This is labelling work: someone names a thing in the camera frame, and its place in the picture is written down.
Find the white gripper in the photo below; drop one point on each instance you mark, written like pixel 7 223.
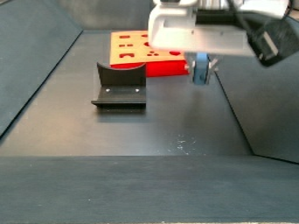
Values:
pixel 202 26

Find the blue arch bar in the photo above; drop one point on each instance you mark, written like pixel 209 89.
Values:
pixel 201 69

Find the black curved fixture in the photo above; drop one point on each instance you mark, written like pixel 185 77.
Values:
pixel 122 86

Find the red shape-sorter block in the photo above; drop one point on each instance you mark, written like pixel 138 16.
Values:
pixel 130 51

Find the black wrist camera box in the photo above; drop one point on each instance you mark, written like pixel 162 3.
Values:
pixel 273 37

